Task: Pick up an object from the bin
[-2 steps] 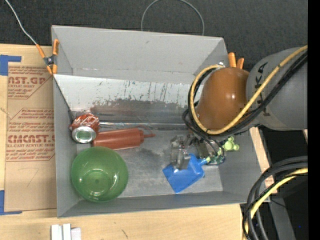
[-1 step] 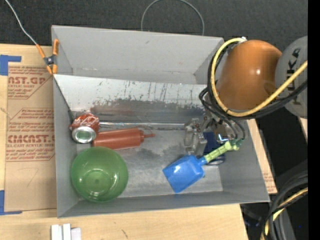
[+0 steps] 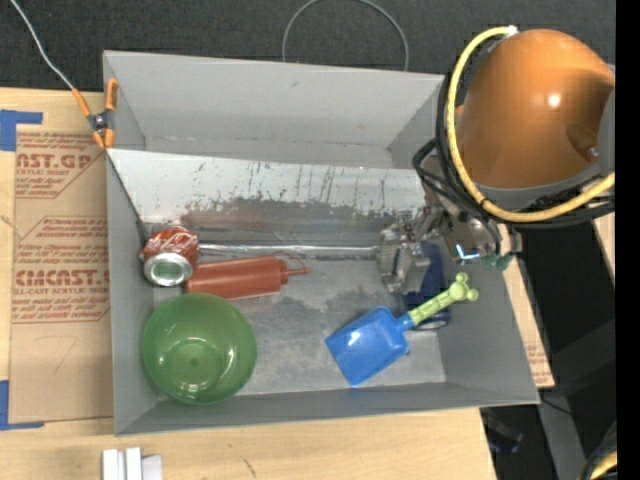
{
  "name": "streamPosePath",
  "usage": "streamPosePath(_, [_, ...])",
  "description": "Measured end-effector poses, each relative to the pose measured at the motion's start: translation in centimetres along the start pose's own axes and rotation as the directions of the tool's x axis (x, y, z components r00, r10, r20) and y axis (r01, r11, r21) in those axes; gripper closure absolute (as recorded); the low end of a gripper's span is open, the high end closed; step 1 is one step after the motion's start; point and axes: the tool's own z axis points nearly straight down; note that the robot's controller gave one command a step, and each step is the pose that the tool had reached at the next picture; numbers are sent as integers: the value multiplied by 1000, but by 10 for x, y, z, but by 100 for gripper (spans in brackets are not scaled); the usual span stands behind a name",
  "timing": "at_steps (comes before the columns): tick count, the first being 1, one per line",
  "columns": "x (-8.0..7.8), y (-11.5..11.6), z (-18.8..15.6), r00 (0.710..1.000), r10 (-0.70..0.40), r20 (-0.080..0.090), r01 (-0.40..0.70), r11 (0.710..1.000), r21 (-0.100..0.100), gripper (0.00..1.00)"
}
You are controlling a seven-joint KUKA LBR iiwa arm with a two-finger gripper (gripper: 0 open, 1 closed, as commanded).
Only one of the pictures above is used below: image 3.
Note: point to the red-brown squeeze bottle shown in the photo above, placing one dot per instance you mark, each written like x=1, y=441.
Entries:
x=235, y=278

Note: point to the brown cardboard board, red print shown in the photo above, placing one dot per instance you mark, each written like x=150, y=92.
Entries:
x=60, y=248

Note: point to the red soda can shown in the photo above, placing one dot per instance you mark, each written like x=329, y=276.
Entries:
x=170, y=260

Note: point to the grey metal bin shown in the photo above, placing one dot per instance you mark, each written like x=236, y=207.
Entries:
x=310, y=208

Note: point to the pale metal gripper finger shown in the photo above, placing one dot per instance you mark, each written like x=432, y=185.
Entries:
x=402, y=273
x=397, y=233

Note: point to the green plastic bowl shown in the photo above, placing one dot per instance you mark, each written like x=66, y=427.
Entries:
x=200, y=350

